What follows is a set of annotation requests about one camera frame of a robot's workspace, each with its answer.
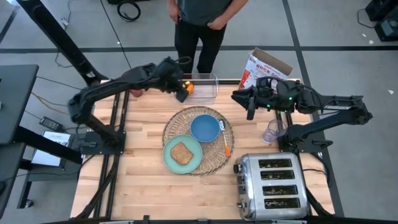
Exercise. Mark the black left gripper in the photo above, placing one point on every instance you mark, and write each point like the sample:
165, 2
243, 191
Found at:
168, 76

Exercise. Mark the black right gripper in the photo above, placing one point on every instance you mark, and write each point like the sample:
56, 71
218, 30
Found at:
267, 95

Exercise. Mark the red yellow apple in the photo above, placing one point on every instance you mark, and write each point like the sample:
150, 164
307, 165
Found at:
189, 87

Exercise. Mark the white red cereal box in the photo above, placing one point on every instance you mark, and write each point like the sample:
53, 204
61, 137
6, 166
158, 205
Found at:
264, 65

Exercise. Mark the blue bowl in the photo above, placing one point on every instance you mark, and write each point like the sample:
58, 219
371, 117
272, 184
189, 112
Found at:
205, 128

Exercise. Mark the red translucent plastic cup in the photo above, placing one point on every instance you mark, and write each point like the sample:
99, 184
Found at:
136, 93

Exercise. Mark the brown toast slice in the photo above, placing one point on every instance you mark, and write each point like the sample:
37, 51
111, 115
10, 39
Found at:
182, 153

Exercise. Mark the light green plate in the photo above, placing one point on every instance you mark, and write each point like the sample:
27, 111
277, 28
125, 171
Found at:
169, 155

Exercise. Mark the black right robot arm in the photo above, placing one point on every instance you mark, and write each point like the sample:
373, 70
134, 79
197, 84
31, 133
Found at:
335, 107

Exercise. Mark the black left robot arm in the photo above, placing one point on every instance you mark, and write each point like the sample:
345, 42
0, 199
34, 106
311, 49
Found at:
102, 87

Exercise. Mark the clear plastic container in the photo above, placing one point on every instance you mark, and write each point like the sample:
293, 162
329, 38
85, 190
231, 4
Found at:
205, 91

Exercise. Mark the clear plastic cup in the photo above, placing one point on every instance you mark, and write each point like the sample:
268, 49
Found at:
273, 130

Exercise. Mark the person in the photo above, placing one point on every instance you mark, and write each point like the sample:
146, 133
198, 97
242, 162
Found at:
202, 40

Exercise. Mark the round woven placemat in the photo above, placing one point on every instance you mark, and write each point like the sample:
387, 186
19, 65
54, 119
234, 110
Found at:
214, 155

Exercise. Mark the person's hand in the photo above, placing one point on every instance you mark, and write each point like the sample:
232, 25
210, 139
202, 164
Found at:
173, 14
217, 24

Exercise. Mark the silver four-slot toaster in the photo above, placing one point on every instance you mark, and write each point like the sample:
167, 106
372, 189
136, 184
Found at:
252, 186

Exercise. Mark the black tower stand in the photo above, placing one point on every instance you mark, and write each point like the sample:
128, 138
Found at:
62, 40

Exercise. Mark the black power adapter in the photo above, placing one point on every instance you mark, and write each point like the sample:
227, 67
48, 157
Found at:
51, 124

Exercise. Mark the black desk leg beam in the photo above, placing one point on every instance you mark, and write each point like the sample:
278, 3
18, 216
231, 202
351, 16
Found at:
46, 144

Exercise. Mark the white paper booklet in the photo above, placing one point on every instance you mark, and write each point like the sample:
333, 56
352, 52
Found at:
46, 155

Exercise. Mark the black equipment box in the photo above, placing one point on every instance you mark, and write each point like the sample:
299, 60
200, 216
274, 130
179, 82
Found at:
385, 18

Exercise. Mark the black desk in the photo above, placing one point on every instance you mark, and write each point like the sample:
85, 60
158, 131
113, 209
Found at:
15, 99

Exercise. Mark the black metal table frame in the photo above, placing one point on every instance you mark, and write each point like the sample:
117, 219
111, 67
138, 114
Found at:
90, 146

